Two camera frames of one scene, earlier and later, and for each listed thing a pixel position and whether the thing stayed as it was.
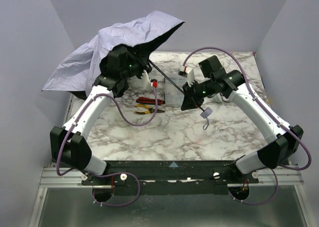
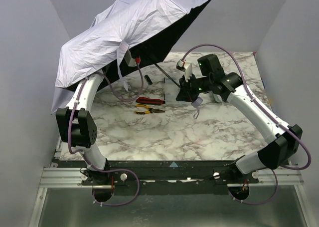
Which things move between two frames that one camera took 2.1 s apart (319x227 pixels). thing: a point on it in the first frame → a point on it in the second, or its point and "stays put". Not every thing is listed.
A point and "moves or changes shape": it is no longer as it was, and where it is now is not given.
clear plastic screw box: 173,97 stays put
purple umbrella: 78,75 moves or changes shape
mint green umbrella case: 217,98 stays put
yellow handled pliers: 151,110 stays put
